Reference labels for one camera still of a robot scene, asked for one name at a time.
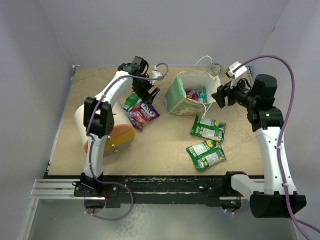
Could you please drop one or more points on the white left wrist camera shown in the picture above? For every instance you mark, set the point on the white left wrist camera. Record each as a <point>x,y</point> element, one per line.
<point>155,74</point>

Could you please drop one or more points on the white orange toy drawer box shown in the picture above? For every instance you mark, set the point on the white orange toy drawer box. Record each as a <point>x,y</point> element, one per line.
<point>122,135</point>

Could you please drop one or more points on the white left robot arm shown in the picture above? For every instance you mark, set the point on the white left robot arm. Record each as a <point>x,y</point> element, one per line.
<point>98,118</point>

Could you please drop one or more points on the green snack packet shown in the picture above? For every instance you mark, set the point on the green snack packet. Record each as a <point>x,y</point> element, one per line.
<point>132,100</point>
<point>206,154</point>
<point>208,128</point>

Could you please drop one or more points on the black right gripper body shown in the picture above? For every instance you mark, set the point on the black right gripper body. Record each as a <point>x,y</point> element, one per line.
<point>241,95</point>

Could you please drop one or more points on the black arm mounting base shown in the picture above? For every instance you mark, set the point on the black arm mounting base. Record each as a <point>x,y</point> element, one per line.
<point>208,190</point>

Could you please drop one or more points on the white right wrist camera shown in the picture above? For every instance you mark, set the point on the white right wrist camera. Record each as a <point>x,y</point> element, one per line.
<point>235,73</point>

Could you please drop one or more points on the teal snack packet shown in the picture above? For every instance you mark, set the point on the teal snack packet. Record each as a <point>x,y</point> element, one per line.
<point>202,95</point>

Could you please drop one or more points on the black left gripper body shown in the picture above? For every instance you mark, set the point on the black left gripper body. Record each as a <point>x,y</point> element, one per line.
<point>141,88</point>

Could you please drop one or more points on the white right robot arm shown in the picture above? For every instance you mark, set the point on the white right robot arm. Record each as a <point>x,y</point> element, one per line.
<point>277,197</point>

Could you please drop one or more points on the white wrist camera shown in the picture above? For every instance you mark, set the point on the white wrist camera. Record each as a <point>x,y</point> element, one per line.
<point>235,73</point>
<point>155,74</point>

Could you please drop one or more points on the purple Fox's bag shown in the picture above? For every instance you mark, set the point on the purple Fox's bag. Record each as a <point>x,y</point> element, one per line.
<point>141,114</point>

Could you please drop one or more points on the green paper gift bag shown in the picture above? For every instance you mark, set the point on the green paper gift bag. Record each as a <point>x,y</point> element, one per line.
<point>175,99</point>

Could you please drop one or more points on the red candy packet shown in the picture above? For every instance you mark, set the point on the red candy packet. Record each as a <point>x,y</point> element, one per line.
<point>192,94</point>

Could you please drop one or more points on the clear tape roll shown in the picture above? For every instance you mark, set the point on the clear tape roll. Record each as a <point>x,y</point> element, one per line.
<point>216,69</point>

